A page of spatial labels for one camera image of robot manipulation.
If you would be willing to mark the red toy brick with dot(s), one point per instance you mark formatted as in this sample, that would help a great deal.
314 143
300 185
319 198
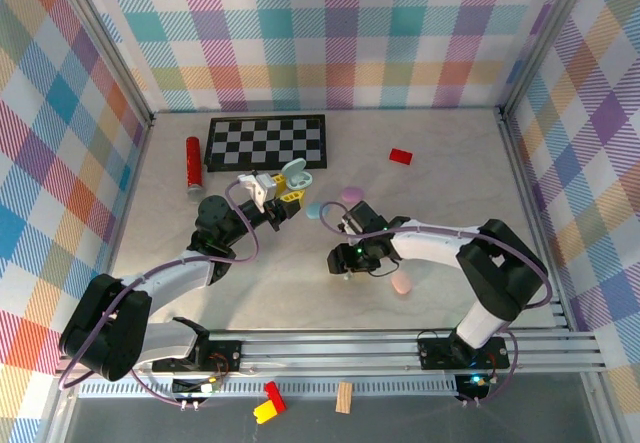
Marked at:
275 394

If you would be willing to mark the black controller board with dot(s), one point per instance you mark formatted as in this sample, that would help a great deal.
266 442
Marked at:
197 389
472 387

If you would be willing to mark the purple earbud charging case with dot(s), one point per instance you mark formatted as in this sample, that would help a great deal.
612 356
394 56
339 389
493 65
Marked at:
351 193

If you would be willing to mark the red cylindrical tube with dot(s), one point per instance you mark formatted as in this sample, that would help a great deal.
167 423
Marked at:
193 163

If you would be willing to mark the small wooden block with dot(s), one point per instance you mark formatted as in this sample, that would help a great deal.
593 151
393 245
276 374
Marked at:
344 398

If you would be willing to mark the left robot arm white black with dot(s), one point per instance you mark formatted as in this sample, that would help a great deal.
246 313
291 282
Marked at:
170 275

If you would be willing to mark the pink earbud charging case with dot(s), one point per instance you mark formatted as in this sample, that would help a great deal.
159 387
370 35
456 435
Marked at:
401 284

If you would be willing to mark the aluminium side rail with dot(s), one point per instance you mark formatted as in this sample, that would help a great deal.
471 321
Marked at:
522 183
131 188

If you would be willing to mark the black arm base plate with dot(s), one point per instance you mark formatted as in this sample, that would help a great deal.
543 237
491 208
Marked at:
435 353
225 353

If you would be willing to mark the yellow toy brick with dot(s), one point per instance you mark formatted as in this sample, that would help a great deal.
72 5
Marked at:
264 411

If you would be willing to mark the flat red block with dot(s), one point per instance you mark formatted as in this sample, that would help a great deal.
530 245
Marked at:
401 156

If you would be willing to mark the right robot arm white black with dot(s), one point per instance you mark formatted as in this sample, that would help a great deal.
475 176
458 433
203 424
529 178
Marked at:
430 243

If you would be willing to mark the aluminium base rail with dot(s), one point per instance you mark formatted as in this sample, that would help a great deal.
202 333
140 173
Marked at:
325 350

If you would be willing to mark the mint earbud charging case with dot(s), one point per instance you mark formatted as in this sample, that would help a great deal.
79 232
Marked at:
295 169

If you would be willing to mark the black white checkerboard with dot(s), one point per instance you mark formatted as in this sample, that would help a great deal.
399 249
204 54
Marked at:
265 143

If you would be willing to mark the aluminium frame post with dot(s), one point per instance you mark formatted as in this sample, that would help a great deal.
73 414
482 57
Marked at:
109 45
545 38

